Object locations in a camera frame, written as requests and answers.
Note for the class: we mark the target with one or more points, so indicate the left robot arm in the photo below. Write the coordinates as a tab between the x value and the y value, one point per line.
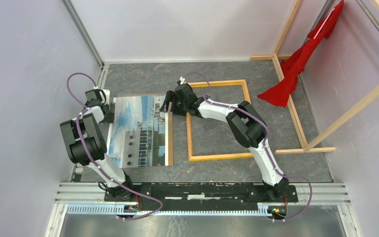
86	145

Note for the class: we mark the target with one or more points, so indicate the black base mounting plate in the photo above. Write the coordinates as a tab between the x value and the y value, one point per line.
202	196

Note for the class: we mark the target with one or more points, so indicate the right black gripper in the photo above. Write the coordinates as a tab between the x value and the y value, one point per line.
171	97

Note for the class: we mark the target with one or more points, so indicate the red cloth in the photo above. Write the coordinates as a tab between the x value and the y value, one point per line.
279	94

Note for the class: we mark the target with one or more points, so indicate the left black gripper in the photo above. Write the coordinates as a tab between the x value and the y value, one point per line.
110	116

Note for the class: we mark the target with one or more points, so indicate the building photo print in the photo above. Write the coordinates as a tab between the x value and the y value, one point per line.
137	130

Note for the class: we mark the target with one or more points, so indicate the brown cardboard backing board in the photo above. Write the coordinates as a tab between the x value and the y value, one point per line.
171	137

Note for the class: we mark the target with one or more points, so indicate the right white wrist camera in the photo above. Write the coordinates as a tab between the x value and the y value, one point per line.
181	81

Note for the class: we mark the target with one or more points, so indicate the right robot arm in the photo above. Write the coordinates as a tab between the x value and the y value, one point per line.
248	128

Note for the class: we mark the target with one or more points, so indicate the aluminium rail frame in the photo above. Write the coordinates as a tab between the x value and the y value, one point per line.
88	198

